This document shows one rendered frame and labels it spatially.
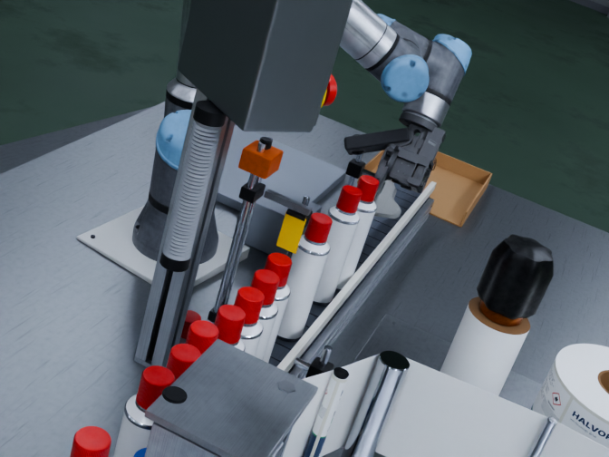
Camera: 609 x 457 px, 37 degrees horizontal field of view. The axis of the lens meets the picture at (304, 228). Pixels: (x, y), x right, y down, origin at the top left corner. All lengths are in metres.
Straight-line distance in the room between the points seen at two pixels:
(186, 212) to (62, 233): 0.58
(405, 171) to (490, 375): 0.46
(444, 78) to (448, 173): 0.75
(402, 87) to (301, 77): 0.48
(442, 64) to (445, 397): 0.68
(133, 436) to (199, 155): 0.32
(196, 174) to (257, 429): 0.36
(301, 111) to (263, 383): 0.32
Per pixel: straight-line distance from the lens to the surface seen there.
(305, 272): 1.33
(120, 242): 1.61
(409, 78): 1.45
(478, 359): 1.26
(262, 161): 1.18
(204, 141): 1.03
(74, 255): 1.57
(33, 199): 1.72
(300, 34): 0.97
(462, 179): 2.34
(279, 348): 1.37
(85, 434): 0.85
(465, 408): 1.13
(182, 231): 1.09
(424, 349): 1.49
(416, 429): 1.16
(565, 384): 1.28
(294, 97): 1.00
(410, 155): 1.58
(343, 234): 1.44
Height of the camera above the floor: 1.66
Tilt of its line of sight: 27 degrees down
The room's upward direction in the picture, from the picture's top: 17 degrees clockwise
